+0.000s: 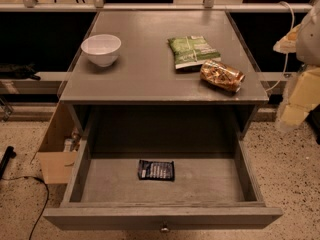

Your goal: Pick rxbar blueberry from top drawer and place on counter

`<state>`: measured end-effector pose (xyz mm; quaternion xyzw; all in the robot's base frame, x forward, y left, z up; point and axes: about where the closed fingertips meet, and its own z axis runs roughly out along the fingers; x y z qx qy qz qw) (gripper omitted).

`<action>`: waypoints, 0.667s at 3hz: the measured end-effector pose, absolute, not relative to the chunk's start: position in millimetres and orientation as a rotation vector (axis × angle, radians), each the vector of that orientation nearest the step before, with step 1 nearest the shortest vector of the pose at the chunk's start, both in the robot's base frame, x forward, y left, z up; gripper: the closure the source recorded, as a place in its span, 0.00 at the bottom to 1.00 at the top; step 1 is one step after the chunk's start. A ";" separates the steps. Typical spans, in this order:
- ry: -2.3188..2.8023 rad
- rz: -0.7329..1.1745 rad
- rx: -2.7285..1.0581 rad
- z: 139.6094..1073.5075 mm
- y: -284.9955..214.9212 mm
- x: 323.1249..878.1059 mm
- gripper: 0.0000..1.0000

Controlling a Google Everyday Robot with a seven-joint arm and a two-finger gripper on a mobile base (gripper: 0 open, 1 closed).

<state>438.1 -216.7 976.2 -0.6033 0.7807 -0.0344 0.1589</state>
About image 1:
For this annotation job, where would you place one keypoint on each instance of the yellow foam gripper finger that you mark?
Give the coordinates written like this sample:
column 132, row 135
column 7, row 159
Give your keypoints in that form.
column 300, row 97
column 287, row 44

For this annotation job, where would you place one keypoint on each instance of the dark blue rxbar wrapper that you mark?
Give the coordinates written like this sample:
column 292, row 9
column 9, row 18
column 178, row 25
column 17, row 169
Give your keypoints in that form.
column 155, row 170

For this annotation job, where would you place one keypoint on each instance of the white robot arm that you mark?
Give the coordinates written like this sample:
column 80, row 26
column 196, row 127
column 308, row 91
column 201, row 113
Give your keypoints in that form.
column 307, row 45

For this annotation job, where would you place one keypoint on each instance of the open grey top drawer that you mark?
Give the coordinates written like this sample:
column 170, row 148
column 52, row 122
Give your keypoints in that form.
column 214, row 187

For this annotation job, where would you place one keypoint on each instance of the metal drawer knob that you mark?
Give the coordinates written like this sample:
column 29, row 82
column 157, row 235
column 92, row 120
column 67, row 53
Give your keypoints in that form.
column 164, row 228

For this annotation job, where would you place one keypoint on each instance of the brown crushed drink can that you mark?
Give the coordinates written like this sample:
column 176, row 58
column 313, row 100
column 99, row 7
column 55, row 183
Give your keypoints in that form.
column 221, row 75

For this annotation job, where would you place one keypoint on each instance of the green chip bag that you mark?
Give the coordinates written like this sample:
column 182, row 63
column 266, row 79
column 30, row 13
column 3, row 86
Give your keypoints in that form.
column 192, row 51

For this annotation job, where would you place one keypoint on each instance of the grey wooden cabinet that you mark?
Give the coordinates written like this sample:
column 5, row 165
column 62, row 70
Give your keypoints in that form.
column 143, row 98

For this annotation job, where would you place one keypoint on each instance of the white ceramic bowl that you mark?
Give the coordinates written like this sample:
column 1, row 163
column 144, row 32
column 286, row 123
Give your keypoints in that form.
column 102, row 50

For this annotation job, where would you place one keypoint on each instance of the cardboard box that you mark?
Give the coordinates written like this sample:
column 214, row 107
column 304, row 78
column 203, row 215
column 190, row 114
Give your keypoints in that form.
column 58, row 150

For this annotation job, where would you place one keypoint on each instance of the black object on ledge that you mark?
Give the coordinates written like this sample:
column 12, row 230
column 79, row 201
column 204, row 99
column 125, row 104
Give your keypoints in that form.
column 17, row 71

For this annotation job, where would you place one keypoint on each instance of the black pole on floor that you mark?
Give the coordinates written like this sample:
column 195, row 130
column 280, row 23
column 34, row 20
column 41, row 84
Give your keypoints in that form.
column 9, row 154

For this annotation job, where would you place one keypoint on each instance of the metal railing frame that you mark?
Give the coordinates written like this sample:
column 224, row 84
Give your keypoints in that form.
column 99, row 5

